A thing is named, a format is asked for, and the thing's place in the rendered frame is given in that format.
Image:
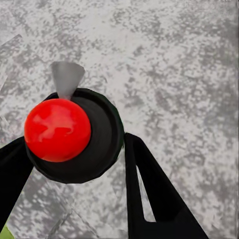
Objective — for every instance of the insectifuge atomizer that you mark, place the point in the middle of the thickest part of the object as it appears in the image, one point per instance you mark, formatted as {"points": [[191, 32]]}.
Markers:
{"points": [[75, 135]]}

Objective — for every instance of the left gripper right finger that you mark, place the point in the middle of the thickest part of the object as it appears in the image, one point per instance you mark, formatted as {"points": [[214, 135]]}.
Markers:
{"points": [[173, 218]]}

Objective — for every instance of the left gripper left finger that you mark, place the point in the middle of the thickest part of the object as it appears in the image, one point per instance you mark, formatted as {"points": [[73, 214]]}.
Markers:
{"points": [[15, 168]]}

